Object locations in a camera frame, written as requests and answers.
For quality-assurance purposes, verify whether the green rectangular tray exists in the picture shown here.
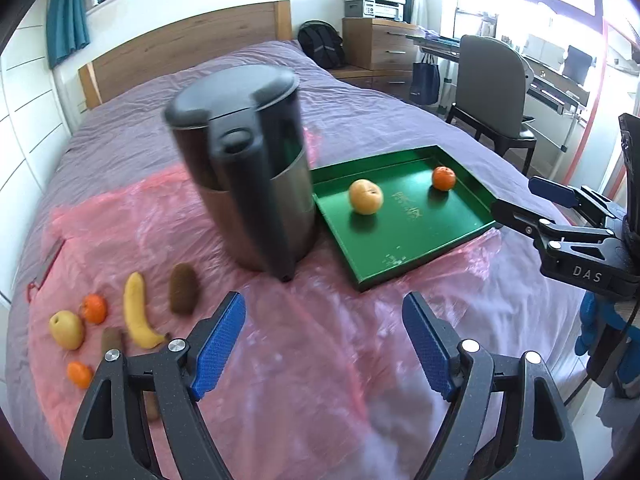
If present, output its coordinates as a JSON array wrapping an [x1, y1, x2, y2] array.
[[311, 145, 496, 292]]

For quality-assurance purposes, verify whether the grey printer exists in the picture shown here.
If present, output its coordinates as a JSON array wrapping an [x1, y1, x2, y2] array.
[[343, 0, 406, 22]]

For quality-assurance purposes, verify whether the steel black electric kettle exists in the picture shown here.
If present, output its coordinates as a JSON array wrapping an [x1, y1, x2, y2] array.
[[164, 65, 316, 282]]

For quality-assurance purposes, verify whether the peach-coloured apple in tray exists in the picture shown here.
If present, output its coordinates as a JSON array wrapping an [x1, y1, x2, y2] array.
[[348, 179, 384, 216]]

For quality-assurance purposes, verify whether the teal curtain left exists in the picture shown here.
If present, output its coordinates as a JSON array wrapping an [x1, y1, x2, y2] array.
[[46, 0, 90, 70]]

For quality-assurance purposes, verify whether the navy tote bag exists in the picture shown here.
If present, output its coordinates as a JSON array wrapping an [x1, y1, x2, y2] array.
[[409, 53, 440, 106]]

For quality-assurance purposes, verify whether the grey black chair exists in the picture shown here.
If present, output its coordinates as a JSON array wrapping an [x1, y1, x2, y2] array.
[[446, 35, 537, 174]]

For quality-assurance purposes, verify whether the yellow banana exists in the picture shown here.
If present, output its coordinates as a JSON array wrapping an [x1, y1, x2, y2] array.
[[122, 272, 166, 350]]

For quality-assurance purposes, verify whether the white desk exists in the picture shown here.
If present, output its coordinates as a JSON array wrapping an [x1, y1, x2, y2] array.
[[407, 35, 589, 153]]

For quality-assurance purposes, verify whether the wooden headboard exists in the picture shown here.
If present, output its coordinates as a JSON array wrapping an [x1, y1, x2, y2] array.
[[78, 0, 293, 110]]

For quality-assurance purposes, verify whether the red-edged phone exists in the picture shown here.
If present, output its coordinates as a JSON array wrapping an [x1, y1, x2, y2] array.
[[26, 237, 65, 304]]

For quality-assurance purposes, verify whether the black backpack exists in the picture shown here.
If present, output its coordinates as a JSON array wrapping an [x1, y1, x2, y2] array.
[[297, 21, 346, 70]]

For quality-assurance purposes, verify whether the brown kiwi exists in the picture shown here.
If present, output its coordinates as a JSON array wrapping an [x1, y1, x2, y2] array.
[[101, 327, 125, 356], [143, 391, 160, 422], [168, 262, 200, 316]]

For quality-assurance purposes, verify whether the wooden drawer cabinet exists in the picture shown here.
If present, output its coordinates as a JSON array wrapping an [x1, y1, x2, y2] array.
[[330, 18, 421, 102]]

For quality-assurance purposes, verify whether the pink plastic sheet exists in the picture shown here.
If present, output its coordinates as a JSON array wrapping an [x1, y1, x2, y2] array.
[[27, 127, 591, 480]]

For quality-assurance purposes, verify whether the yellow apple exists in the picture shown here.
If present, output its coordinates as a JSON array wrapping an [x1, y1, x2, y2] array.
[[49, 310, 85, 350]]

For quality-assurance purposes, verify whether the white wardrobe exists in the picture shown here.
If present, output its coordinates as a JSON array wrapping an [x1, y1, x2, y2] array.
[[0, 0, 70, 304]]

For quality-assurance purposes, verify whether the purple bed cover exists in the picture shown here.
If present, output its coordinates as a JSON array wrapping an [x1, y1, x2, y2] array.
[[6, 41, 584, 479]]

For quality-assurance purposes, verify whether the tangerine in tray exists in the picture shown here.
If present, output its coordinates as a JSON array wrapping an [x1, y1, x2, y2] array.
[[432, 166, 457, 192]]

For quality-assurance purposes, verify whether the small orange tangerine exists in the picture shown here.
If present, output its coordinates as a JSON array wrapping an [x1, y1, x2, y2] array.
[[66, 362, 93, 390]]

